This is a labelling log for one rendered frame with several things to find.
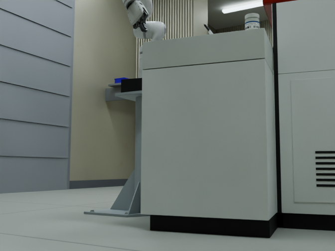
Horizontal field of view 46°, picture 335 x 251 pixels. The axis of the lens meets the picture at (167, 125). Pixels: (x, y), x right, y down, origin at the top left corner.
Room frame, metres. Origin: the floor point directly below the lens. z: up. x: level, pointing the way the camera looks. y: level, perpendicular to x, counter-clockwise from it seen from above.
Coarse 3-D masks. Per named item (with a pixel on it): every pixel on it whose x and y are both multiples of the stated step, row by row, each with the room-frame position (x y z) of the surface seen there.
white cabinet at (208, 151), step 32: (224, 64) 1.86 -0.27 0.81; (256, 64) 1.81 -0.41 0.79; (160, 96) 1.98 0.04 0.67; (192, 96) 1.92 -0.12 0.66; (224, 96) 1.86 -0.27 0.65; (256, 96) 1.81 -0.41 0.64; (160, 128) 1.98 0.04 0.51; (192, 128) 1.92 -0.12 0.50; (224, 128) 1.86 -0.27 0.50; (256, 128) 1.81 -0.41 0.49; (160, 160) 1.98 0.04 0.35; (192, 160) 1.92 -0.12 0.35; (224, 160) 1.87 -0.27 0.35; (256, 160) 1.81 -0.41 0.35; (160, 192) 1.98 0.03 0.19; (192, 192) 1.92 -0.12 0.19; (224, 192) 1.87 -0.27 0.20; (256, 192) 1.81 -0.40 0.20; (160, 224) 2.01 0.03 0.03; (192, 224) 1.95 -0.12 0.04; (224, 224) 1.90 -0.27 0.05; (256, 224) 1.84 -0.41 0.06
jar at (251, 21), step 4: (248, 16) 1.86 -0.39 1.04; (252, 16) 1.85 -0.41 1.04; (256, 16) 1.86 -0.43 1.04; (248, 20) 1.86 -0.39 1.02; (252, 20) 1.85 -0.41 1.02; (256, 20) 1.86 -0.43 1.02; (248, 24) 1.86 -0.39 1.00; (252, 24) 1.85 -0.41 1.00; (256, 24) 1.86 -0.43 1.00; (248, 28) 1.86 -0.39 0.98; (252, 28) 1.85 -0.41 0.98; (256, 28) 1.86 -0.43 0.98
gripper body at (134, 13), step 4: (136, 0) 1.95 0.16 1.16; (128, 4) 1.96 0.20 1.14; (132, 4) 1.96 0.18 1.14; (136, 4) 1.94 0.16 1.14; (140, 4) 1.94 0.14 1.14; (128, 8) 1.98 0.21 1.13; (132, 8) 1.96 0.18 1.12; (136, 8) 1.94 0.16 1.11; (140, 8) 1.92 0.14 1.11; (144, 8) 1.97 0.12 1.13; (128, 12) 1.98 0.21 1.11; (132, 12) 1.96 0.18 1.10; (136, 12) 1.94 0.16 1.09; (140, 12) 1.92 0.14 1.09; (128, 16) 1.99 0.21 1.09; (132, 16) 1.96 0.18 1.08; (136, 16) 1.94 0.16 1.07; (140, 16) 1.93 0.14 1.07; (132, 20) 1.96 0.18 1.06; (136, 20) 1.95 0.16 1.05; (132, 24) 1.97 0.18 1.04
